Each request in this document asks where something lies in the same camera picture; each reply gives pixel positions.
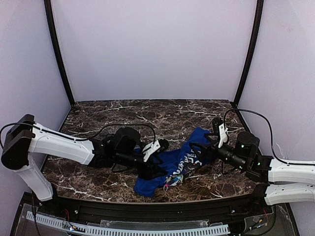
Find blue printed t-shirt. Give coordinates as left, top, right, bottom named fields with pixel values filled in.
left=133, top=127, right=210, bottom=198

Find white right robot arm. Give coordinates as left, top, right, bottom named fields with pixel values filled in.
left=189, top=132, right=315, bottom=206

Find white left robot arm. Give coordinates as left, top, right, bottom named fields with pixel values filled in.
left=0, top=114, right=169, bottom=202

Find rainbow flower plush brooch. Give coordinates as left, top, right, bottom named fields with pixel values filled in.
left=163, top=174, right=184, bottom=191

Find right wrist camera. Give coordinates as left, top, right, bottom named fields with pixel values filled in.
left=212, top=118, right=259, bottom=170

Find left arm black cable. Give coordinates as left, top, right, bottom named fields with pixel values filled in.
left=0, top=122, right=156, bottom=153

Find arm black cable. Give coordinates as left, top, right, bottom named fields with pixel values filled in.
left=223, top=108, right=315, bottom=165
left=0, top=122, right=156, bottom=153

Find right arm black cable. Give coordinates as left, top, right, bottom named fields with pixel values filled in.
left=223, top=108, right=315, bottom=165

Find white slotted cable duct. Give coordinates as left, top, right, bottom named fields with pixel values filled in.
left=21, top=211, right=230, bottom=236

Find black front aluminium rail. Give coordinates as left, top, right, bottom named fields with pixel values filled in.
left=59, top=196, right=256, bottom=222

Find right black frame post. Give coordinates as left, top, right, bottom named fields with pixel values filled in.
left=233, top=0, right=264, bottom=107

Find black frame post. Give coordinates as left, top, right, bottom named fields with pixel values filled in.
left=233, top=0, right=264, bottom=107
left=43, top=0, right=75, bottom=107

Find left black frame post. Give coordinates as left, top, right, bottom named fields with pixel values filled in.
left=43, top=0, right=75, bottom=107

